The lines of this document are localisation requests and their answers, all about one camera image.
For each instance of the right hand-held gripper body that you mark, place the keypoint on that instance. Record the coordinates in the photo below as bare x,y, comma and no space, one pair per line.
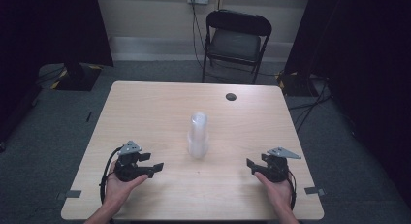
277,169

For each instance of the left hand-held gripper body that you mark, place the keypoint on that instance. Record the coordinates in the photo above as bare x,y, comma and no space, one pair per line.
126,169

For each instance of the stack of clear plastic cups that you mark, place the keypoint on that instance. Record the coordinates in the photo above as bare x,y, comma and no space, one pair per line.
197,136

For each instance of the person's left hand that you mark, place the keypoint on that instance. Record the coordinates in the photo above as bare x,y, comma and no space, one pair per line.
117,190

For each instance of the person's right hand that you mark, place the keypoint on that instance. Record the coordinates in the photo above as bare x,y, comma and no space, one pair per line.
280,193

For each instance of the grey tape piece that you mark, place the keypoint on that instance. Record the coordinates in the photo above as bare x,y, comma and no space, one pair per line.
312,190
72,194

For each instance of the small black pen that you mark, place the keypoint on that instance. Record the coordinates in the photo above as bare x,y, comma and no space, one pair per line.
88,116

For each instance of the dark round table grommet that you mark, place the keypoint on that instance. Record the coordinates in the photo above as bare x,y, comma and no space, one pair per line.
231,97

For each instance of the black stand base striped tape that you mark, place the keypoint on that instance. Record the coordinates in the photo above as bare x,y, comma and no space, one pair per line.
77,77
295,85

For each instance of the black folding chair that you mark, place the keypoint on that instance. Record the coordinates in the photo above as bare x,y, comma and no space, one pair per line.
234,44

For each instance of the dark curtain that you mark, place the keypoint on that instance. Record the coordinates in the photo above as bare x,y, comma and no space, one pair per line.
38,30
365,72

